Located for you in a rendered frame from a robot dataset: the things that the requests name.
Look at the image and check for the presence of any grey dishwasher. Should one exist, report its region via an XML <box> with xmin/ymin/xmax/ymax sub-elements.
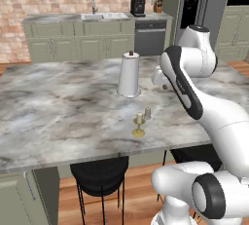
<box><xmin>133</xmin><ymin>19</ymin><xmax>168</xmax><ymax>57</ymax></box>

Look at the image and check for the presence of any black coffee machine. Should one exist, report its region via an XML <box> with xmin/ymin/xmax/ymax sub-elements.
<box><xmin>129</xmin><ymin>0</ymin><xmax>147</xmax><ymax>19</ymax></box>

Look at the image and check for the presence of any white paper towel roll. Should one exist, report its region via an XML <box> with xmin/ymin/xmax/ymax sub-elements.
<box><xmin>116</xmin><ymin>50</ymin><xmax>143</xmax><ymax>99</ymax></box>

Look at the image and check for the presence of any green tall cupboard run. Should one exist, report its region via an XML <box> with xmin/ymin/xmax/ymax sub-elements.
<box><xmin>214</xmin><ymin>0</ymin><xmax>249</xmax><ymax>63</ymax></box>

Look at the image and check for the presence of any small grey candle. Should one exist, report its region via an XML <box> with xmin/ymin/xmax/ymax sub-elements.
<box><xmin>143</xmin><ymin>105</ymin><xmax>153</xmax><ymax>121</ymax></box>

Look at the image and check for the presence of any silver cabinet door handle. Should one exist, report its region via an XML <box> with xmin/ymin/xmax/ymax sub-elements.
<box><xmin>23</xmin><ymin>170</ymin><xmax>37</xmax><ymax>202</ymax></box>

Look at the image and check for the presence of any cream candle in gold holder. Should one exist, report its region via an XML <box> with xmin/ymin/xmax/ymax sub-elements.
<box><xmin>131</xmin><ymin>111</ymin><xmax>147</xmax><ymax>138</ymax></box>

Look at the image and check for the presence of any silver tap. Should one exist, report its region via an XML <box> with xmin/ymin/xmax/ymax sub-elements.
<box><xmin>90</xmin><ymin>0</ymin><xmax>99</xmax><ymax>16</ymax></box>

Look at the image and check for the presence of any green island cabinet door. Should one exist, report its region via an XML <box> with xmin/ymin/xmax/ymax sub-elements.
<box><xmin>0</xmin><ymin>170</ymin><xmax>44</xmax><ymax>225</ymax></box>

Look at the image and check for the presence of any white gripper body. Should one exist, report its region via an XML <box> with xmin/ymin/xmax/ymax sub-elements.
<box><xmin>151</xmin><ymin>65</ymin><xmax>169</xmax><ymax>89</ymax></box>

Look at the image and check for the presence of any grey fridge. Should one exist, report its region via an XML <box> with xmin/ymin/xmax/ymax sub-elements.
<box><xmin>174</xmin><ymin>0</ymin><xmax>233</xmax><ymax>47</ymax></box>

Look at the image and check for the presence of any green lower cupboard run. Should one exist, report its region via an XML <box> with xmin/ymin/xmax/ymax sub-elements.
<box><xmin>21</xmin><ymin>19</ymin><xmax>136</xmax><ymax>64</ymax></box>

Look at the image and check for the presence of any white sink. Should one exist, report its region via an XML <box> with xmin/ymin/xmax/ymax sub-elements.
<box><xmin>80</xmin><ymin>12</ymin><xmax>130</xmax><ymax>21</ymax></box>

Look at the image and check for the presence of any brown knife block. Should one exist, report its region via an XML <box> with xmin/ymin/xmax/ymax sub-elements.
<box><xmin>153</xmin><ymin>0</ymin><xmax>164</xmax><ymax>15</ymax></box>

